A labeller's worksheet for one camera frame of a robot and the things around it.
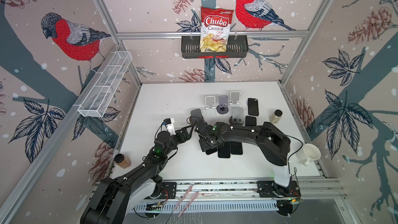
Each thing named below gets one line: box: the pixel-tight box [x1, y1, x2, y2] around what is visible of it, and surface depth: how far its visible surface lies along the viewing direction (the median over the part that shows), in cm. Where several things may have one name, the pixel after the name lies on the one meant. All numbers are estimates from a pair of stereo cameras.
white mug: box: [296, 143, 322, 166], surface depth 79 cm
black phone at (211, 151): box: [205, 147, 218, 155], surface depth 85 cm
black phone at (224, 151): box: [217, 141, 231, 159], surface depth 87 cm
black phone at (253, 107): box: [247, 97, 260, 117], surface depth 109 cm
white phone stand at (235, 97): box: [229, 91, 241, 106], surface depth 103 cm
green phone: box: [245, 115, 257, 127], surface depth 101 cm
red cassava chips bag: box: [199, 6, 235, 52], surface depth 86 cm
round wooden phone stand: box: [229, 107, 245, 126], surface depth 97 cm
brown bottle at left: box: [113, 153, 132, 169], surface depth 77 cm
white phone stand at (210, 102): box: [205, 95, 217, 110], surface depth 100 cm
